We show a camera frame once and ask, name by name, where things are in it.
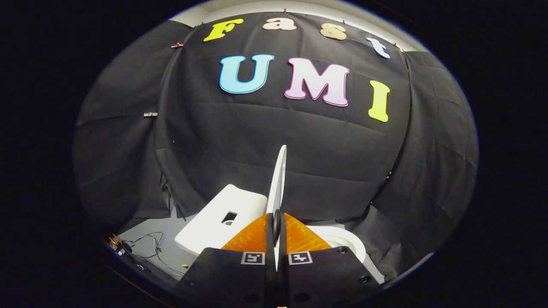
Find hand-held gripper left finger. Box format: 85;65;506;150
177;213;278;308

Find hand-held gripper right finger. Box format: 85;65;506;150
277;213;382;308

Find white toilet lid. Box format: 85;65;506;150
266;145;288;272

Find white toilet bowl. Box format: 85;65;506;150
306;225;381;284

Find white toilet tank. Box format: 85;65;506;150
174;184;268;256

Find black backdrop stand leg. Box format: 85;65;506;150
159;173;187;222

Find orange and black plug bundle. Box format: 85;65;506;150
108;234;133;257

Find black backdrop cloth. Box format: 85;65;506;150
73;12;479;283

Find thin black floor cables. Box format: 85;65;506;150
126;231;190;278

